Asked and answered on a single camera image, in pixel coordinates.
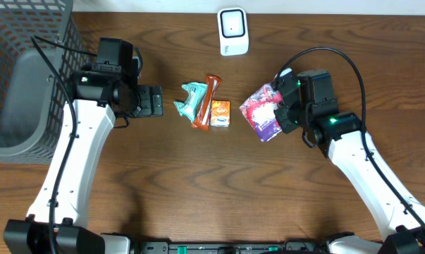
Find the purple pink floral liner pack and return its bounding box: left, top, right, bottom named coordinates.
left=239, top=83, right=282, bottom=142

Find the teal tissue packet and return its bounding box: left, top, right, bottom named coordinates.
left=174, top=82, right=208, bottom=123

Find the orange-red snack bar wrapper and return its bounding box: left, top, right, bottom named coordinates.
left=191, top=75, right=222, bottom=131

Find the orange tissue pack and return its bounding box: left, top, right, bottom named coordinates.
left=210, top=100, right=230, bottom=127

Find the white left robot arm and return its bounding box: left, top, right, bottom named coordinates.
left=4, top=37, right=164, bottom=253

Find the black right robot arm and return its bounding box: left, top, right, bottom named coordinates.
left=272, top=68, right=425, bottom=253

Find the white barcode scanner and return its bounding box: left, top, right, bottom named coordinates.
left=217, top=7, right=250, bottom=56

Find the dark grey plastic basket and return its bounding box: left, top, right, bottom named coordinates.
left=0, top=0, right=90, bottom=164

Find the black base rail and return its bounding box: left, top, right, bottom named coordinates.
left=135, top=240, right=328, bottom=254

